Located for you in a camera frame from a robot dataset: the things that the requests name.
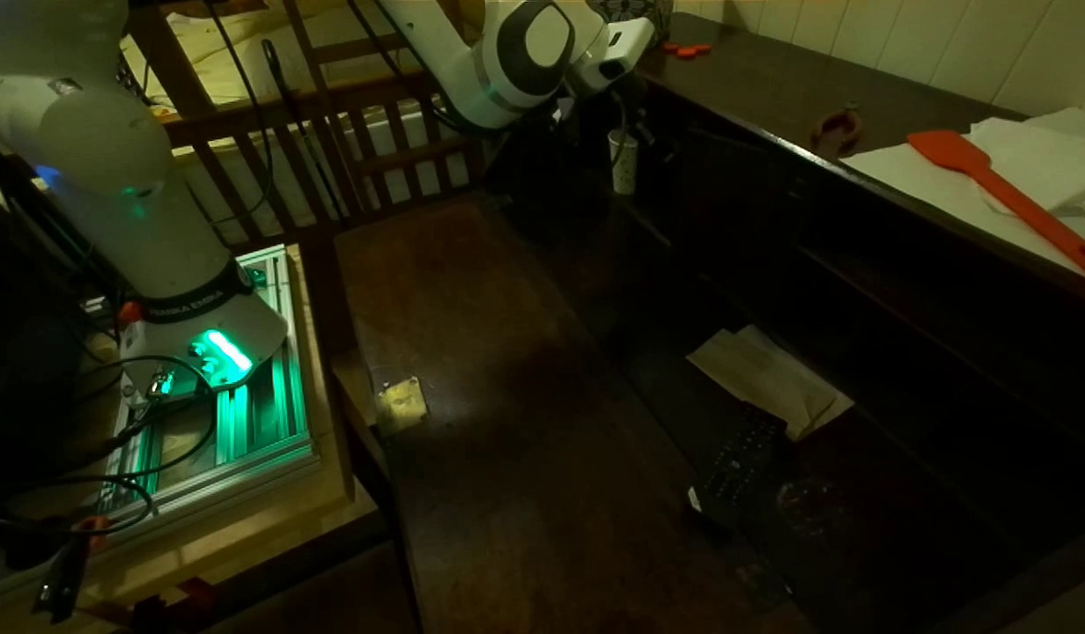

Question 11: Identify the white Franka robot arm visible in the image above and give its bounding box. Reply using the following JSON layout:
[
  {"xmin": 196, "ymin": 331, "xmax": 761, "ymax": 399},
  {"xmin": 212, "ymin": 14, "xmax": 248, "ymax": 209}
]
[{"xmin": 0, "ymin": 0, "xmax": 656, "ymax": 324}]

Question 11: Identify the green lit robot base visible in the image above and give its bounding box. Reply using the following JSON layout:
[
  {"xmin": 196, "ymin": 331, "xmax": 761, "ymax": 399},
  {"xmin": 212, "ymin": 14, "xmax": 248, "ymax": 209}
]
[{"xmin": 111, "ymin": 246, "xmax": 314, "ymax": 511}]

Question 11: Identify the dark wooden secretary desk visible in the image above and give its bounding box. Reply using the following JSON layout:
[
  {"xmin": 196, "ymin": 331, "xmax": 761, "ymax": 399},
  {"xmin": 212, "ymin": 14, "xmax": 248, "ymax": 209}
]
[{"xmin": 334, "ymin": 27, "xmax": 1085, "ymax": 634}]

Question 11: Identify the white paper cup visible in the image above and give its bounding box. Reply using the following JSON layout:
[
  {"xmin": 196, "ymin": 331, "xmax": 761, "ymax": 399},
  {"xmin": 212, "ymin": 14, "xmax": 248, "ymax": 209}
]
[{"xmin": 611, "ymin": 129, "xmax": 640, "ymax": 198}]

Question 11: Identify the folded white paper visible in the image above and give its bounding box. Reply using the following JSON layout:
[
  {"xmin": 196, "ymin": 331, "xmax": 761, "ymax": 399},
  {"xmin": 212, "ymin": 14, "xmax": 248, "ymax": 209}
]
[{"xmin": 686, "ymin": 329, "xmax": 853, "ymax": 441}]

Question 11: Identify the small orange object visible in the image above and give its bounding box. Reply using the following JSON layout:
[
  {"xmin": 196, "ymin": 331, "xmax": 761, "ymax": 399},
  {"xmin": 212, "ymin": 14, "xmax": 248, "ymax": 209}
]
[{"xmin": 663, "ymin": 42, "xmax": 712, "ymax": 60}]

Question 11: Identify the wooden railing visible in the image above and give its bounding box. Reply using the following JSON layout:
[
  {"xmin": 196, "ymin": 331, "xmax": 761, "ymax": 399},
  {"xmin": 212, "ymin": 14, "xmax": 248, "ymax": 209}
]
[{"xmin": 125, "ymin": 0, "xmax": 487, "ymax": 249}]

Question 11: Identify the orange spatula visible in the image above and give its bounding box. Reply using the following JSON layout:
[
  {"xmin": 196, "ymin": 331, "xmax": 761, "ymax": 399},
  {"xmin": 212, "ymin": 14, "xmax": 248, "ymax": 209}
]
[{"xmin": 909, "ymin": 129, "xmax": 1085, "ymax": 270}]

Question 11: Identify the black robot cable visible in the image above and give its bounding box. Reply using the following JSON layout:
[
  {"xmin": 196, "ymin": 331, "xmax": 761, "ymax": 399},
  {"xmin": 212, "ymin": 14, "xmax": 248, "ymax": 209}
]
[{"xmin": 0, "ymin": 350, "xmax": 220, "ymax": 558}]

